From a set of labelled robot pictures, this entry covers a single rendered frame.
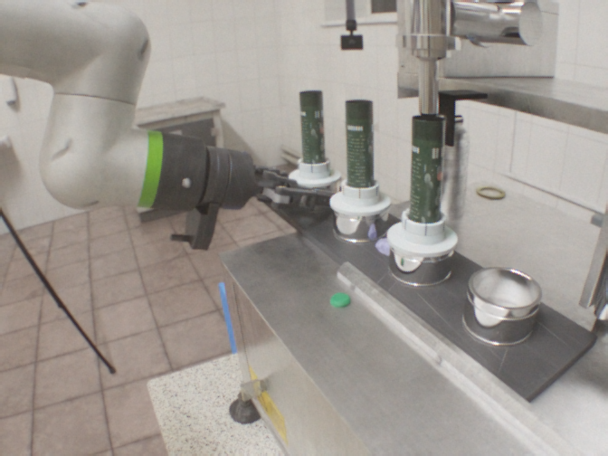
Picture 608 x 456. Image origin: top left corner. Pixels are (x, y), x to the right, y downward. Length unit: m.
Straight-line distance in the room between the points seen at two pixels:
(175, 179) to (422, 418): 0.34
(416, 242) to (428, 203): 0.04
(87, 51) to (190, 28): 3.43
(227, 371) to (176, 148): 0.41
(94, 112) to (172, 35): 3.40
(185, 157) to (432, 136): 0.26
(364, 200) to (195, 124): 2.78
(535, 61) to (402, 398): 0.49
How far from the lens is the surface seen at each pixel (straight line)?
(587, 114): 0.39
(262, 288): 0.44
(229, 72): 3.96
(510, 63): 0.59
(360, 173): 0.47
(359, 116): 0.46
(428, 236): 0.40
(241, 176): 0.51
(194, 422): 0.68
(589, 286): 0.37
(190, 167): 0.48
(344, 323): 0.39
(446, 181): 0.57
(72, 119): 0.46
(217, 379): 0.73
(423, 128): 0.37
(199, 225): 0.51
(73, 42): 0.46
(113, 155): 0.46
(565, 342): 0.39
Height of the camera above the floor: 1.27
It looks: 26 degrees down
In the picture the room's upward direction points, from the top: 3 degrees counter-clockwise
